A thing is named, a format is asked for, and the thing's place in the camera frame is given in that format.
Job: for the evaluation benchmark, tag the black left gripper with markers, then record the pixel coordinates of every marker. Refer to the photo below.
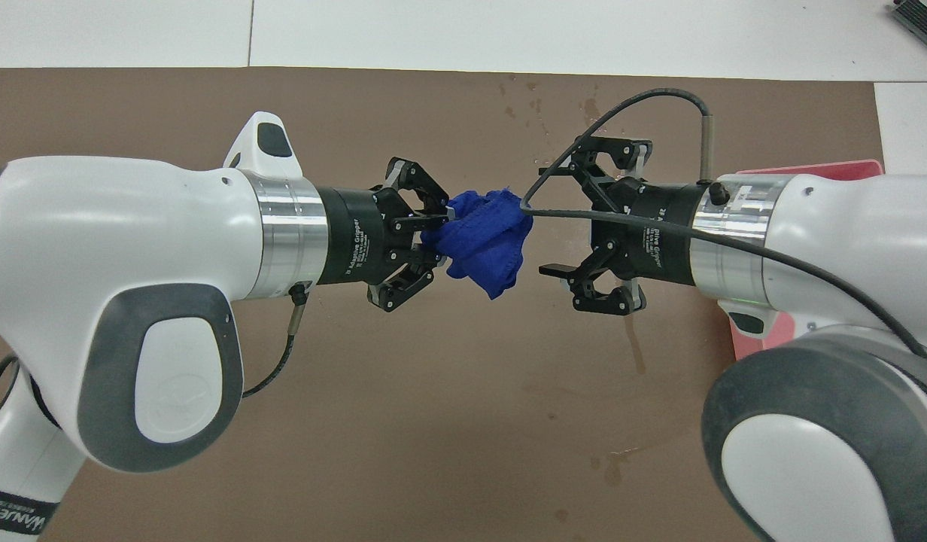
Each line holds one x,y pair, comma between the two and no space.
351,237

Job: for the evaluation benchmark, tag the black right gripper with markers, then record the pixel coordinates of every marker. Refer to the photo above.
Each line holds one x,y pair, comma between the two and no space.
659,233

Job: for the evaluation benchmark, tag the blue cloth towel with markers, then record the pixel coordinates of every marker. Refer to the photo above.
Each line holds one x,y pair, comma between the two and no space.
482,241

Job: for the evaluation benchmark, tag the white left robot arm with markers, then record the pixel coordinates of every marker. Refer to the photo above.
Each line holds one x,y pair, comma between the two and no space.
95,226

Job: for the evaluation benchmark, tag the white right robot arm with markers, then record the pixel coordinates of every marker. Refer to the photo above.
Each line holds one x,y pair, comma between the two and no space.
847,226

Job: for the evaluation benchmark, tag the brown table mat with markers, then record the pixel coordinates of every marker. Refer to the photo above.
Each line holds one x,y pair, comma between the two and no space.
433,414

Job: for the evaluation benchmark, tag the pink plastic bin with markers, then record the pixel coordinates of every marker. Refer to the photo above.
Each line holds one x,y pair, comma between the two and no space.
757,346

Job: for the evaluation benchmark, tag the grey ribbed device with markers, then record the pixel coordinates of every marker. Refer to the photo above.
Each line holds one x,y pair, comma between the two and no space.
926,19

